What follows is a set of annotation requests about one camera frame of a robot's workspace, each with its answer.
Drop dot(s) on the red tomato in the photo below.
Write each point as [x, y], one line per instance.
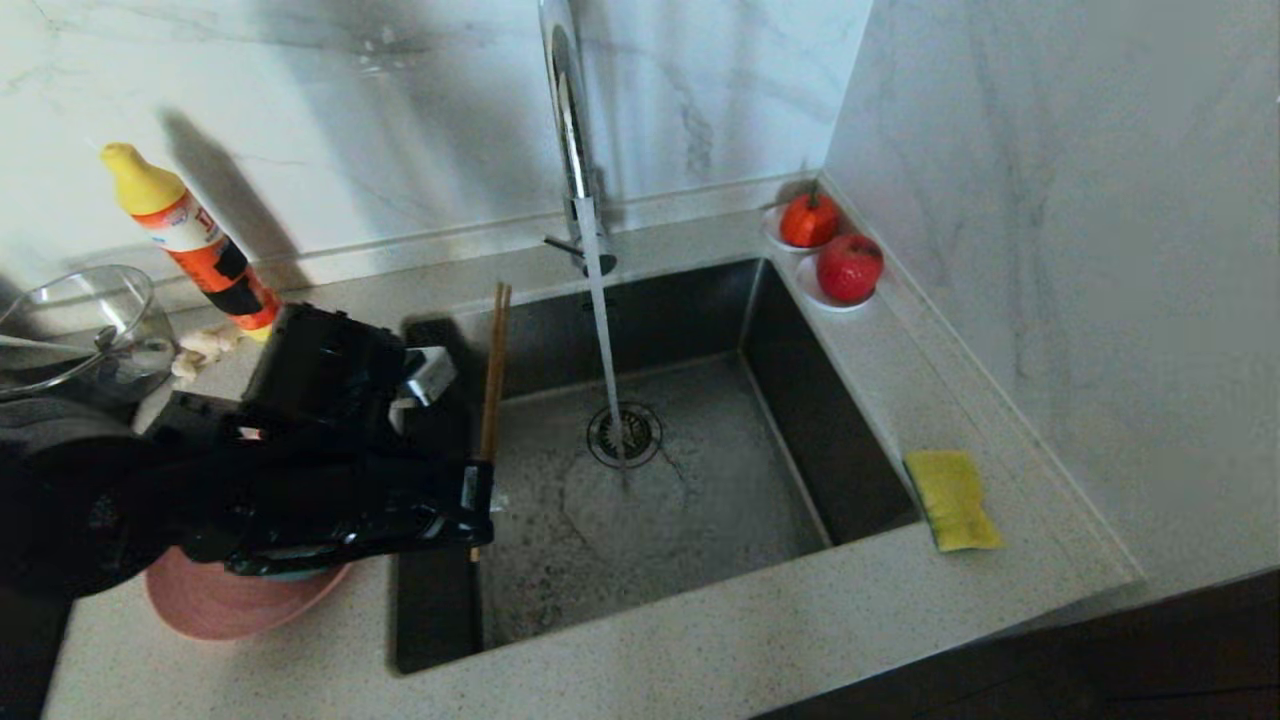
[808, 222]

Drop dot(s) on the pink round plate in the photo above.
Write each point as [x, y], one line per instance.
[230, 605]

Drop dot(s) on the silver spoon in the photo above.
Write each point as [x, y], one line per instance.
[60, 343]

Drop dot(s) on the clear glass pot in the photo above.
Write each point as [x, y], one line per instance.
[110, 320]

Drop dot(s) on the garlic bulb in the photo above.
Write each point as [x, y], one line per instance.
[205, 348]

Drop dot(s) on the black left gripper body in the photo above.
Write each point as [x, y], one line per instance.
[320, 500]

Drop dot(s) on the small white dish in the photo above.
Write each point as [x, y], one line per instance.
[770, 232]
[812, 290]

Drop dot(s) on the chrome faucet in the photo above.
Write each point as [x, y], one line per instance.
[572, 130]

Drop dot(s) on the wooden chopstick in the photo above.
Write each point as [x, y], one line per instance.
[490, 380]
[500, 350]

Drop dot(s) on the stainless steel sink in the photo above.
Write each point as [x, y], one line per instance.
[700, 560]

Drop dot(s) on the orange detergent bottle yellow cap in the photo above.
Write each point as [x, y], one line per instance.
[195, 245]

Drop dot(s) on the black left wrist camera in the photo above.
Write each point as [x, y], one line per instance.
[320, 375]

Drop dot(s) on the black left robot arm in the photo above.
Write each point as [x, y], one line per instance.
[70, 500]

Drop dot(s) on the yellow sponge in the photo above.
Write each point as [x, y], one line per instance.
[955, 500]

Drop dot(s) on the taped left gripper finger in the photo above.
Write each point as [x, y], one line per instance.
[478, 500]

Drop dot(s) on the red apple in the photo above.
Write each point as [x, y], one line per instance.
[850, 268]

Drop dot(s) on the metal sink drain strainer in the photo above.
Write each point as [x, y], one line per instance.
[640, 432]

